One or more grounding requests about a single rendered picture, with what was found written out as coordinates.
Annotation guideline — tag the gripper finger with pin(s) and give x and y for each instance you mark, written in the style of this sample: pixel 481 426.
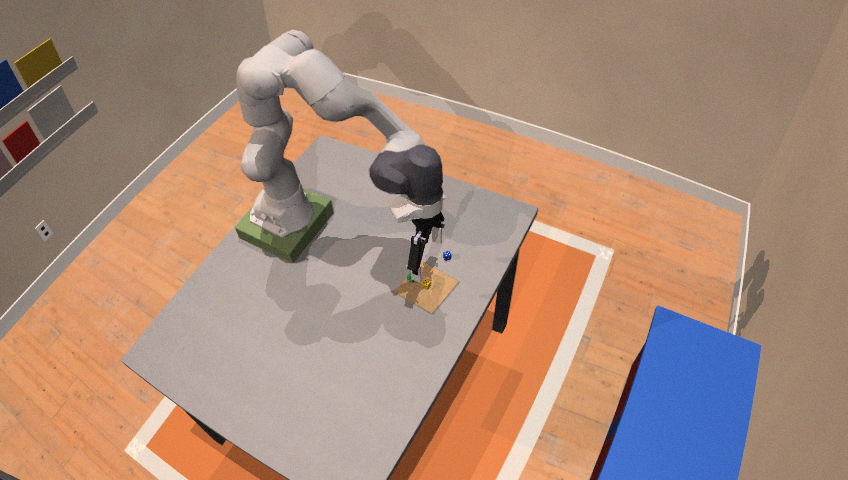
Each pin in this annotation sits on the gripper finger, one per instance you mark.
pixel 416 253
pixel 437 231

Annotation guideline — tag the tan square mat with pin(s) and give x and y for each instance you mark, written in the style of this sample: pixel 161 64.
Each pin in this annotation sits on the tan square mat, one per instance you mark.
pixel 427 299

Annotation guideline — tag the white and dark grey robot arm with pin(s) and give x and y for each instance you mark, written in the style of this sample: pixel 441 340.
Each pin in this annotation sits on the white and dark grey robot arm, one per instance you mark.
pixel 290 61

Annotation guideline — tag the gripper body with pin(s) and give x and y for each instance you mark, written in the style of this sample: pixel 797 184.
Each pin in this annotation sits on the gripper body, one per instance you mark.
pixel 423 224

